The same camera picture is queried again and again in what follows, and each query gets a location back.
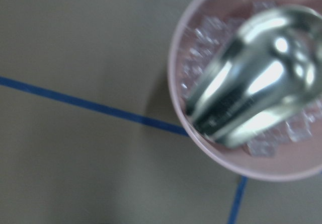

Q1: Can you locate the metal scoop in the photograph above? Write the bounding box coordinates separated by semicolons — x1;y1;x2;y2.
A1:
185;5;321;148

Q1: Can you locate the pink bowl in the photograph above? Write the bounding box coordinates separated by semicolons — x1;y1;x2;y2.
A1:
168;0;321;182

